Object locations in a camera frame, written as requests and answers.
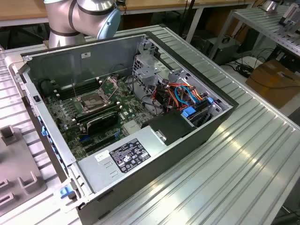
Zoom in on grey metal drive cage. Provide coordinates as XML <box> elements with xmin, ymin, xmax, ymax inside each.
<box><xmin>132</xmin><ymin>35</ymin><xmax>174</xmax><ymax>95</ymax></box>

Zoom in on grey parts rack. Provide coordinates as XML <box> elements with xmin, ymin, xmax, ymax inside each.
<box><xmin>0</xmin><ymin>125</ymin><xmax>49</xmax><ymax>211</ymax></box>

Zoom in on black floor cables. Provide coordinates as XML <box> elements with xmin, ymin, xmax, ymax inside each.
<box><xmin>232</xmin><ymin>48</ymin><xmax>275</xmax><ymax>78</ymax></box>

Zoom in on dark RAM stick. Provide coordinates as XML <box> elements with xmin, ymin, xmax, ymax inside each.
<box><xmin>76</xmin><ymin>107</ymin><xmax>122</xmax><ymax>126</ymax></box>
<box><xmin>72</xmin><ymin>102</ymin><xmax>122</xmax><ymax>122</ymax></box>

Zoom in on black RAM slot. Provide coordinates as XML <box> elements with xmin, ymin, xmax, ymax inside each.
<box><xmin>61</xmin><ymin>87</ymin><xmax>104</xmax><ymax>100</ymax></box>
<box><xmin>56</xmin><ymin>81</ymin><xmax>101</xmax><ymax>94</ymax></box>
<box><xmin>58</xmin><ymin>83</ymin><xmax>103</xmax><ymax>97</ymax></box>
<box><xmin>55</xmin><ymin>78</ymin><xmax>99</xmax><ymax>91</ymax></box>

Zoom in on green motherboard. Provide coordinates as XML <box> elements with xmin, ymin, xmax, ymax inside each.
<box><xmin>44</xmin><ymin>77</ymin><xmax>155</xmax><ymax>162</ymax></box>

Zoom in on metal socket cover frame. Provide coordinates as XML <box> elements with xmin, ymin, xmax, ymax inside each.
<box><xmin>97</xmin><ymin>76</ymin><xmax>121</xmax><ymax>95</ymax></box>

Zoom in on grey metal fixture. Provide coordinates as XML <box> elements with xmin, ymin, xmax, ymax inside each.
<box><xmin>278</xmin><ymin>2</ymin><xmax>300</xmax><ymax>36</ymax></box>

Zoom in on black plastic shroud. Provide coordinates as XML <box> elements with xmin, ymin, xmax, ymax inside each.
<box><xmin>142</xmin><ymin>110</ymin><xmax>197</xmax><ymax>144</ymax></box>

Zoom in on black wire bundle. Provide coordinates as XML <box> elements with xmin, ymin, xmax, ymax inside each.
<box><xmin>140</xmin><ymin>93</ymin><xmax>165</xmax><ymax>116</ymax></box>

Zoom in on orange wire bundle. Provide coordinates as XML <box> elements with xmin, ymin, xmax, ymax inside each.
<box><xmin>164</xmin><ymin>82</ymin><xmax>205</xmax><ymax>111</ymax></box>

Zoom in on blue case latch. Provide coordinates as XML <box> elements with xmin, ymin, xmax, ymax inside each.
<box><xmin>60</xmin><ymin>186</ymin><xmax>75</xmax><ymax>200</ymax></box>

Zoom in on silver round drum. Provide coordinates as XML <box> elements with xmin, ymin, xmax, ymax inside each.
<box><xmin>261</xmin><ymin>0</ymin><xmax>279</xmax><ymax>12</ymax></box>

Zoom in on brown cardboard box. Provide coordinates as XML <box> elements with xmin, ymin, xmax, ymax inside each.
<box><xmin>245</xmin><ymin>58</ymin><xmax>300</xmax><ymax>110</ymax></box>

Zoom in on silver metal bracket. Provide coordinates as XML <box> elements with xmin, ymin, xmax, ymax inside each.
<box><xmin>151</xmin><ymin>128</ymin><xmax>167</xmax><ymax>144</ymax></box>

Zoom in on black graphics card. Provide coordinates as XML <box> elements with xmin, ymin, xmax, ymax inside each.
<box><xmin>85</xmin><ymin>111</ymin><xmax>119</xmax><ymax>136</ymax></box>

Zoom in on white sticker on power supply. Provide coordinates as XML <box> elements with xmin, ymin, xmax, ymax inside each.
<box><xmin>93</xmin><ymin>150</ymin><xmax>111</xmax><ymax>162</ymax></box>

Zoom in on wooden desk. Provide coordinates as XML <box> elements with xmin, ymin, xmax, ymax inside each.
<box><xmin>0</xmin><ymin>0</ymin><xmax>256</xmax><ymax>28</ymax></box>

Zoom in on black expansion slot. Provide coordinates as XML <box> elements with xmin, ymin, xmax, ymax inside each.
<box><xmin>84</xmin><ymin>135</ymin><xmax>118</xmax><ymax>156</ymax></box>

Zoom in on metal slat side table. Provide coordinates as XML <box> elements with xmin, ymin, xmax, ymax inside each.
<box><xmin>208</xmin><ymin>0</ymin><xmax>300</xmax><ymax>60</ymax></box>

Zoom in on black case fan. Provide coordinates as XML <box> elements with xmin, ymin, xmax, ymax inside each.
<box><xmin>38</xmin><ymin>78</ymin><xmax>52</xmax><ymax>97</ymax></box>

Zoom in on blue wire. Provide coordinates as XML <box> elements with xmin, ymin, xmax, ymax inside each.
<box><xmin>174</xmin><ymin>85</ymin><xmax>195</xmax><ymax>105</ymax></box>

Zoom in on silver power supply unit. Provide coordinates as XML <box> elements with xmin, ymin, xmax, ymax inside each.
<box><xmin>78</xmin><ymin>125</ymin><xmax>169</xmax><ymax>194</ymax></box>

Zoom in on silver chipset heatsink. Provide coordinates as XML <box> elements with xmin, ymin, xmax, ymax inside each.
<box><xmin>123</xmin><ymin>121</ymin><xmax>142</xmax><ymax>135</ymax></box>

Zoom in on blue disk carrier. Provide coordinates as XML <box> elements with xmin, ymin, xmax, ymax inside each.
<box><xmin>181</xmin><ymin>106</ymin><xmax>197</xmax><ymax>120</ymax></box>

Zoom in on black equipment box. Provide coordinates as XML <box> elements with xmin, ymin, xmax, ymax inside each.
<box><xmin>206</xmin><ymin>35</ymin><xmax>242</xmax><ymax>66</ymax></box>

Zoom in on CPU socket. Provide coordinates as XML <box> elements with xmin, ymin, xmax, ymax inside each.
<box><xmin>78</xmin><ymin>91</ymin><xmax>111</xmax><ymax>113</ymax></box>

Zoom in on open grey PC case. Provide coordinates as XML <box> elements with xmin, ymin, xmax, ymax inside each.
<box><xmin>4</xmin><ymin>30</ymin><xmax>240</xmax><ymax>225</ymax></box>

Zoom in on black printed label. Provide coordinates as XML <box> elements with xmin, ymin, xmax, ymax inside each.
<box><xmin>109</xmin><ymin>139</ymin><xmax>150</xmax><ymax>174</ymax></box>

